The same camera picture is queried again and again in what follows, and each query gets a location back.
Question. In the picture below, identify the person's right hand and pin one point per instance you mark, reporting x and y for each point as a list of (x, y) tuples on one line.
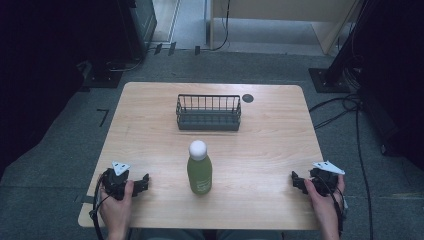
[(321, 203)]

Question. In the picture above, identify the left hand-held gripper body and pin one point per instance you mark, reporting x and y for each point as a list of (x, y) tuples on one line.
[(115, 181)]

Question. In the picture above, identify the green bottle with white cap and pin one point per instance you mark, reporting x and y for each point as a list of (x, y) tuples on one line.
[(199, 170)]

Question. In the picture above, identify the black stand base plate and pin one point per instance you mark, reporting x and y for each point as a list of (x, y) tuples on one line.
[(101, 78)]

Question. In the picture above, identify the person's left hand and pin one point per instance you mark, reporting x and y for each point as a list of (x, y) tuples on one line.
[(116, 208)]

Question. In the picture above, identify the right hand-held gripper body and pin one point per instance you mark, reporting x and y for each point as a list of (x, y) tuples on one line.
[(323, 181)]

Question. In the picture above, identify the black cabinet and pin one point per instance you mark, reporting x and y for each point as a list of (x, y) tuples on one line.
[(140, 26)]

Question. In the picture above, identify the black metal stand with base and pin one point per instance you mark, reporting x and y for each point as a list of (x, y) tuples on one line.
[(333, 78)]

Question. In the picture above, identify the dark round table grommet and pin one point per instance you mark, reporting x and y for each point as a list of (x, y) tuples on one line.
[(247, 98)]

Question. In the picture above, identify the light wooden furniture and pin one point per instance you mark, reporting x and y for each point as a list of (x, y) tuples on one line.
[(286, 10)]

